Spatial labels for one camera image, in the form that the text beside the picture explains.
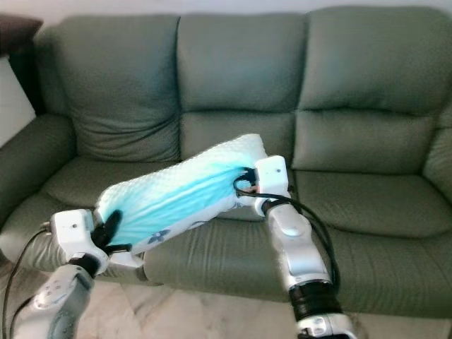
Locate teal dotted pillow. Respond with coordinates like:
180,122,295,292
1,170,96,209
95,133,269,269

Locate green leather sofa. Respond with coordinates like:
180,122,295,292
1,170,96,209
0,6,452,319

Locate white plastic storage box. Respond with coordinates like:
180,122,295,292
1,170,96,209
0,56,36,149

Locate dark brown cushion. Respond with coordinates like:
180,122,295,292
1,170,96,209
0,16,43,57

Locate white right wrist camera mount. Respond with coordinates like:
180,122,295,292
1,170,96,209
254,155,292,209

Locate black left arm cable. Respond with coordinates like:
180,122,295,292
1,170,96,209
2,226,54,339

